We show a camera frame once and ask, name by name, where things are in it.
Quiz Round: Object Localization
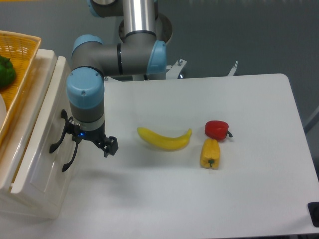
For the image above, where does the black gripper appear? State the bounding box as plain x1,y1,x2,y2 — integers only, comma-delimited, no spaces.
66,117,119,158

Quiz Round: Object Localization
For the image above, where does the white top drawer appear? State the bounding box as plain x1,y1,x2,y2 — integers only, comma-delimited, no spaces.
11,56,72,197

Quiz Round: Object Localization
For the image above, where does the white drawer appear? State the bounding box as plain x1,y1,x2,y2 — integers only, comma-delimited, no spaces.
23,139,74,209
11,56,72,197

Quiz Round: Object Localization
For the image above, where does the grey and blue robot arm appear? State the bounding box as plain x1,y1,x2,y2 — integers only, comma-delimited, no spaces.
66,0,166,156

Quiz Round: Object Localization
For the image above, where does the white drawer cabinet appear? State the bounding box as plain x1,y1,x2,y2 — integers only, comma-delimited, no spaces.
0,49,74,219

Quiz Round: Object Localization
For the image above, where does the white lower drawer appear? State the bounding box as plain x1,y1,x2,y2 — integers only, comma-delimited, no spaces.
23,139,74,209

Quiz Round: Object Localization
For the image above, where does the yellow banana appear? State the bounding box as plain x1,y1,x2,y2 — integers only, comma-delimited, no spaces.
137,127,192,151

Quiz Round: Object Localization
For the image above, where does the white plate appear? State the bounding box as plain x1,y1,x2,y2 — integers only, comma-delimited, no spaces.
0,95,7,127

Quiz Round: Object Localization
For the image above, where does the green bell pepper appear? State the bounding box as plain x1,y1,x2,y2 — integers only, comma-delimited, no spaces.
0,56,16,88

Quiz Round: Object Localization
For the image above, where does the yellow woven basket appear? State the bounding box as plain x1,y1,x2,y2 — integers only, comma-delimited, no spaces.
0,30,41,141

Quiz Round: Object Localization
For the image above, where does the yellow bell pepper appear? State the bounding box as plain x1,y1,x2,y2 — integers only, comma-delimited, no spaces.
200,138,220,169

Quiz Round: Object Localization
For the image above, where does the red bell pepper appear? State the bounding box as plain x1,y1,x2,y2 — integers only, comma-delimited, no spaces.
204,120,233,141

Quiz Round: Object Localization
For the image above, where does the black corner device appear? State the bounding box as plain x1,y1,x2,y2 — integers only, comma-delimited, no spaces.
308,202,319,228

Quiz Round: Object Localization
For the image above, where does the black top drawer handle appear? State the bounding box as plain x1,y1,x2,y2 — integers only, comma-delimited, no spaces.
49,109,73,154

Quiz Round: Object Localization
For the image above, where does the black drawer handle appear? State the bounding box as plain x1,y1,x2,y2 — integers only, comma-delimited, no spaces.
49,109,73,154
62,142,79,173

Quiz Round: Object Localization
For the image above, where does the black lower drawer handle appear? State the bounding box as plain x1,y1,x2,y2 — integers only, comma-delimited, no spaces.
62,142,79,173

